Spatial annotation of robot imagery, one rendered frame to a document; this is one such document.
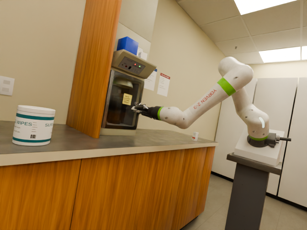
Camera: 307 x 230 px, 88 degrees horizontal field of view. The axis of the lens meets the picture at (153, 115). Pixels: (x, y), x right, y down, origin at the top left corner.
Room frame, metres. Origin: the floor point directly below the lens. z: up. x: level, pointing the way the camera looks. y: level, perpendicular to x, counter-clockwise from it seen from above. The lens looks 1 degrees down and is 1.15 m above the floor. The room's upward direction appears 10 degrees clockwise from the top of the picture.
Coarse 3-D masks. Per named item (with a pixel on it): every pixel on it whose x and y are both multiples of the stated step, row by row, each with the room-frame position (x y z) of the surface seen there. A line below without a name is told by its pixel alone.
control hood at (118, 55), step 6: (114, 54) 1.06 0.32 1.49; (120, 54) 1.01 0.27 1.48; (126, 54) 1.03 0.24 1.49; (132, 54) 1.05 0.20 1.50; (114, 60) 1.05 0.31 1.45; (120, 60) 1.05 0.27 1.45; (138, 60) 1.11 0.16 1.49; (144, 60) 1.13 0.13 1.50; (114, 66) 1.07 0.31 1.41; (150, 66) 1.20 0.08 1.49; (156, 66) 1.22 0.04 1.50; (132, 72) 1.17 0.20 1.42; (144, 72) 1.22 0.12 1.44; (150, 72) 1.25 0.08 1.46; (144, 78) 1.29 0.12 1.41
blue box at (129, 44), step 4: (120, 40) 1.06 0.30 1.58; (124, 40) 1.03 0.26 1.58; (128, 40) 1.02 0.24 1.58; (132, 40) 1.05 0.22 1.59; (120, 44) 1.05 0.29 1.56; (124, 44) 1.02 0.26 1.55; (128, 44) 1.03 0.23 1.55; (132, 44) 1.05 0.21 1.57; (136, 44) 1.07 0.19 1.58; (120, 48) 1.05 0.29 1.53; (124, 48) 1.02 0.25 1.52; (128, 48) 1.03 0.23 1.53; (132, 48) 1.05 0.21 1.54; (136, 48) 1.07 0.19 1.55; (132, 52) 1.06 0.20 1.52; (136, 52) 1.08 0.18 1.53
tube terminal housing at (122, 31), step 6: (120, 24) 1.09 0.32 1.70; (120, 30) 1.09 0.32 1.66; (126, 30) 1.13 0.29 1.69; (120, 36) 1.10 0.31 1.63; (126, 36) 1.13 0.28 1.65; (132, 36) 1.17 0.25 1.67; (138, 36) 1.21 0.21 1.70; (138, 42) 1.22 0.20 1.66; (144, 42) 1.26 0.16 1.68; (150, 42) 1.30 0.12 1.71; (114, 48) 1.08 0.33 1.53; (144, 48) 1.27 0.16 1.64; (120, 72) 1.13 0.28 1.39; (126, 72) 1.17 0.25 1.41; (138, 78) 1.26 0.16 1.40; (102, 132) 1.09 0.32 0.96; (108, 132) 1.12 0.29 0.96; (114, 132) 1.16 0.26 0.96; (120, 132) 1.20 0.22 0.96; (126, 132) 1.24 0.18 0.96; (132, 132) 1.28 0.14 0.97
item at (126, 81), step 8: (120, 80) 1.13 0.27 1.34; (128, 80) 1.18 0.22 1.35; (136, 80) 1.23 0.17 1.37; (112, 88) 1.09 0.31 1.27; (120, 88) 1.14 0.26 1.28; (128, 88) 1.19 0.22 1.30; (136, 88) 1.24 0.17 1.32; (112, 96) 1.10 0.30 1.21; (120, 96) 1.14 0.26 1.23; (136, 96) 1.25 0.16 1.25; (112, 104) 1.11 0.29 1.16; (120, 104) 1.15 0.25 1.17; (112, 112) 1.11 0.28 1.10; (120, 112) 1.16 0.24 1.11; (128, 112) 1.21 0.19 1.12; (136, 112) 1.27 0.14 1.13; (112, 120) 1.12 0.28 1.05; (120, 120) 1.17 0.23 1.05; (128, 120) 1.22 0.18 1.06; (136, 120) 1.28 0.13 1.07; (112, 128) 1.13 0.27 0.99; (120, 128) 1.18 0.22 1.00; (128, 128) 1.23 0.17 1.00; (136, 128) 1.29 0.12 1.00
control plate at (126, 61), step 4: (124, 60) 1.06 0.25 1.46; (128, 60) 1.07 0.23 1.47; (132, 60) 1.08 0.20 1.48; (120, 64) 1.07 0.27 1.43; (124, 64) 1.08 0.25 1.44; (128, 64) 1.10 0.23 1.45; (132, 64) 1.11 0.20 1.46; (136, 64) 1.13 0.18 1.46; (140, 64) 1.14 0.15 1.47; (124, 68) 1.11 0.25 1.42; (136, 68) 1.16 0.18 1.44; (140, 68) 1.17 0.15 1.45; (136, 72) 1.18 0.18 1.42; (140, 72) 1.20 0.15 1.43
